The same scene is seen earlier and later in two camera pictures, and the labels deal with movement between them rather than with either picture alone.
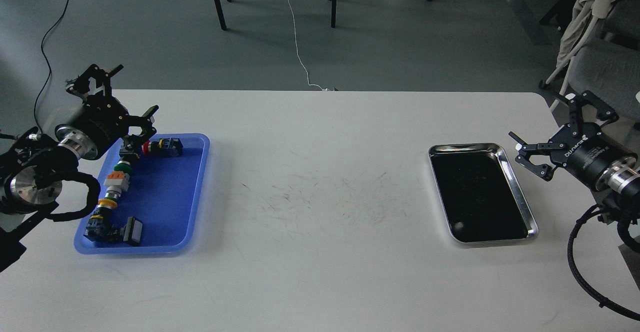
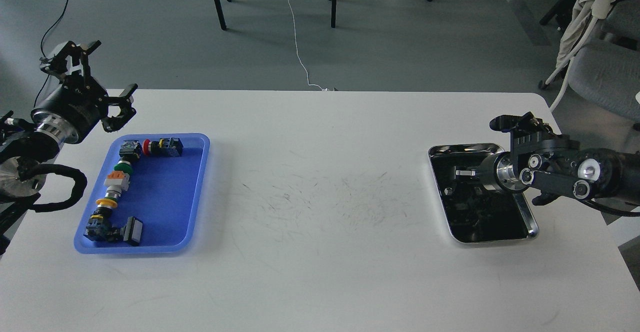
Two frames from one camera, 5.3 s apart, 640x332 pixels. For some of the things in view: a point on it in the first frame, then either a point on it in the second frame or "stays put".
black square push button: (132, 232) stays put
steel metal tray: (482, 199) stays put
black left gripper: (102, 121) -> (74, 109)
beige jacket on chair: (594, 1) stays put
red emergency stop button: (171, 147) stays put
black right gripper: (592, 155) -> (485, 173)
